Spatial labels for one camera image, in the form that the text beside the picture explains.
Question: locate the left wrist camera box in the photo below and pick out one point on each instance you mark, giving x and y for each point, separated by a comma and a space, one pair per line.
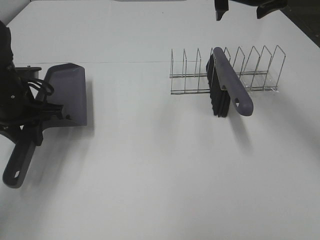
28, 71

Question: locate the grey plastic dustpan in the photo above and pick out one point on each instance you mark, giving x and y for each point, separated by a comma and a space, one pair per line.
69, 80

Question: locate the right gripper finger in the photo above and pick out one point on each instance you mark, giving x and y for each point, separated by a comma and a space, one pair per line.
266, 7
221, 7

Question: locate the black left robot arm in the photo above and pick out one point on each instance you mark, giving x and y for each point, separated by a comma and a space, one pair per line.
16, 88

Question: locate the grey brush black bristles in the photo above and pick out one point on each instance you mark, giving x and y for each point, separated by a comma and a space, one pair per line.
225, 87

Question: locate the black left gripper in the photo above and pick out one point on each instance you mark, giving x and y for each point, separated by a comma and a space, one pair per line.
30, 115

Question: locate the chrome wire dish rack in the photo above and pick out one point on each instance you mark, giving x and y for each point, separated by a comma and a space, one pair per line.
258, 69

